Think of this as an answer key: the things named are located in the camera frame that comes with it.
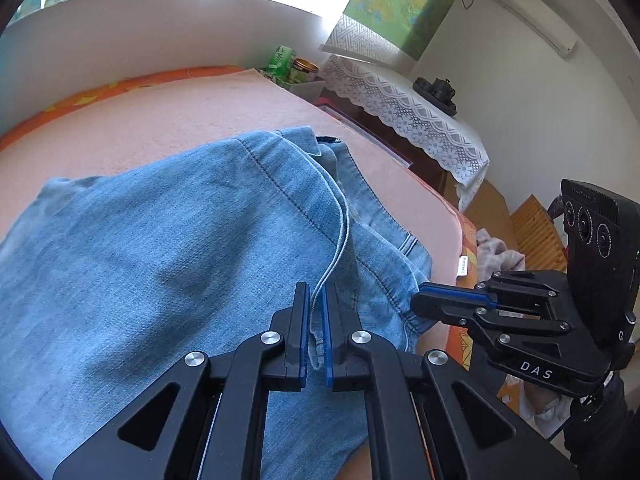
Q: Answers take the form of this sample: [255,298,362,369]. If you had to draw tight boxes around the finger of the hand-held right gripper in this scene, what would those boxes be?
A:
[475,269,568,311]
[411,282,572,347]

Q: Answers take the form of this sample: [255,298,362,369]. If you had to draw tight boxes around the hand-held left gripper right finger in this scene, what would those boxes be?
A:
[322,281,581,480]

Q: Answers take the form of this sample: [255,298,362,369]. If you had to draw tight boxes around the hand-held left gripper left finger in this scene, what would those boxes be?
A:
[52,281,312,480]

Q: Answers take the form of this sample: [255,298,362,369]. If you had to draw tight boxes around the blue denim pants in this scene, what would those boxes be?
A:
[0,126,433,480]

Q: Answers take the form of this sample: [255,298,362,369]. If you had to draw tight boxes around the person's right forearm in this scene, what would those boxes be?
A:
[565,375,636,467]

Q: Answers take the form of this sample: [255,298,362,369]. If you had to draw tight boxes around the grey crumpled cloth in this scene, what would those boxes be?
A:
[475,227,527,287]

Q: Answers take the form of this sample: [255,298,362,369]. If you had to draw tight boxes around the dark wooden table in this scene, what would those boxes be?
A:
[317,96,451,196]

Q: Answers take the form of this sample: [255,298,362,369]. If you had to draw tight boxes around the table with white lace cloth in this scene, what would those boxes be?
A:
[320,14,491,213]

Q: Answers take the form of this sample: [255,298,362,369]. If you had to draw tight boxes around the black tea set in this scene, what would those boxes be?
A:
[412,76,459,116]

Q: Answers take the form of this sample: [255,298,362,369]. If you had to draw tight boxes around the clear plastic storage box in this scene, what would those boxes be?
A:
[257,67,332,107]

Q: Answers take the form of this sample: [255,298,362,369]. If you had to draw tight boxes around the pink beige blanket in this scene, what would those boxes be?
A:
[0,66,466,480]

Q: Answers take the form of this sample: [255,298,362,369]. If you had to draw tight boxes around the round tin can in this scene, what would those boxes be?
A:
[291,58,320,84]

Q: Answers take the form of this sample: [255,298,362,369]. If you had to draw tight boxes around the green drink carton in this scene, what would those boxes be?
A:
[267,45,299,82]

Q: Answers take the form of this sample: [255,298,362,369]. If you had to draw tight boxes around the white air conditioner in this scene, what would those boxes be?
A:
[482,0,576,58]

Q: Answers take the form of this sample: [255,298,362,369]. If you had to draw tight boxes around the orange leaf-print bed sheet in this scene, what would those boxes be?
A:
[0,64,483,376]

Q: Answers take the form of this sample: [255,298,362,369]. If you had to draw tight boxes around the green yellow wall painting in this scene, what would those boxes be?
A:
[344,0,476,61]

